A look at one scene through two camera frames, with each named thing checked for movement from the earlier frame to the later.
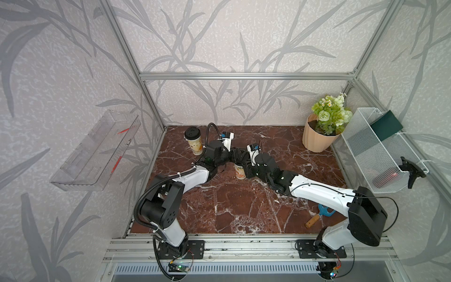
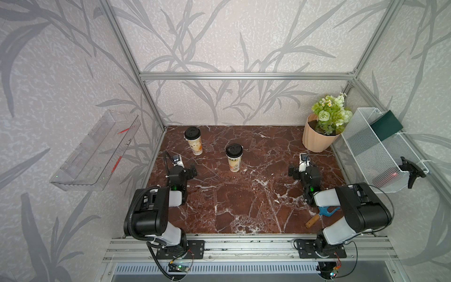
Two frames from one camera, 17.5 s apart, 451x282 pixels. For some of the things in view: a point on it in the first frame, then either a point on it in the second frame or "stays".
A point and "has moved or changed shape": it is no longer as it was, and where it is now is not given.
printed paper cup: x=240 y=173 has moved or changed shape
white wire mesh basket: x=378 y=160 stays
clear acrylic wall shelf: x=96 y=157 stays
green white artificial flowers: x=332 y=116 stays
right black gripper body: x=253 y=171 → x=298 y=175
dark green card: x=386 y=126 stays
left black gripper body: x=224 y=159 → x=187 y=175
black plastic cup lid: x=192 y=133 stays
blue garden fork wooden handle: x=323 y=211 stays
